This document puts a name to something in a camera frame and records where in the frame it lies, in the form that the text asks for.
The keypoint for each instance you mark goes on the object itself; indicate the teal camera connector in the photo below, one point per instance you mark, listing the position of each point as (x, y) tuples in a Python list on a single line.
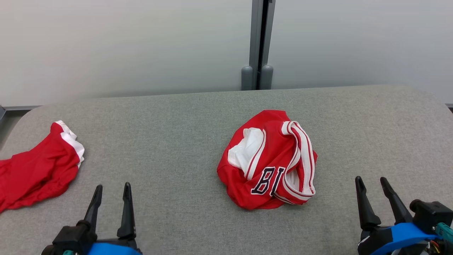
[(69, 253), (445, 232)]

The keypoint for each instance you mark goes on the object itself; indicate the blue camera bracket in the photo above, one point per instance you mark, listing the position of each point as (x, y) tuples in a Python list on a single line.
[(403, 235), (113, 249)]

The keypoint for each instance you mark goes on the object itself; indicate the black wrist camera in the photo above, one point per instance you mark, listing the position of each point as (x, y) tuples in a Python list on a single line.
[(433, 212), (72, 239)]

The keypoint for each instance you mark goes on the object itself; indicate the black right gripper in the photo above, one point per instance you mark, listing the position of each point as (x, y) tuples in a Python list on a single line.
[(375, 241)]

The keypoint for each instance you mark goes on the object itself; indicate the blue left camera bracket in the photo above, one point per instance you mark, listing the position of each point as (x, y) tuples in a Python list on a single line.
[(113, 249)]

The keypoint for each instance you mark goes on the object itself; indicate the red Bulls jersey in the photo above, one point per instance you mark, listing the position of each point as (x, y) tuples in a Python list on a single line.
[(272, 150)]

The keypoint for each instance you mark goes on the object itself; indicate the teal right camera connector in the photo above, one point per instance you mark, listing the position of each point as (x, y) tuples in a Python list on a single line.
[(445, 232)]

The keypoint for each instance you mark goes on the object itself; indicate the red shorts white waistband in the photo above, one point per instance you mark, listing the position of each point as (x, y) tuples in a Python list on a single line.
[(35, 170)]

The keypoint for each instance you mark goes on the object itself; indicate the blue right camera bracket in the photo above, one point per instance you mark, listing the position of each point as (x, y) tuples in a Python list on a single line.
[(403, 235)]

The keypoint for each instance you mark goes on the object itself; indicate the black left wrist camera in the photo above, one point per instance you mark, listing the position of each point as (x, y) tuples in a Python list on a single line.
[(72, 239)]

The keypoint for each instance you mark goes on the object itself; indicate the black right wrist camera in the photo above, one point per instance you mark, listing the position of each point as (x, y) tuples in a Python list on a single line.
[(433, 212)]

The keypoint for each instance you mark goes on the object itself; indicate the grey partition frame post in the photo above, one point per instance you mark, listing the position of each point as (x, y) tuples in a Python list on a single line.
[(255, 42), (268, 53)]

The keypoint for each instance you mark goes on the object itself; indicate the grey wall base rail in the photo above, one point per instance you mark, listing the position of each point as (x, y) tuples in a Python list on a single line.
[(449, 105), (21, 107)]

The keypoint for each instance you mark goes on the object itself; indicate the teal left camera connector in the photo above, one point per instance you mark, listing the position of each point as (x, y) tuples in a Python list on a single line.
[(69, 253)]

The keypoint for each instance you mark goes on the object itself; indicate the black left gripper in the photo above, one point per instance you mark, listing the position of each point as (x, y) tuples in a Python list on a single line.
[(120, 241)]

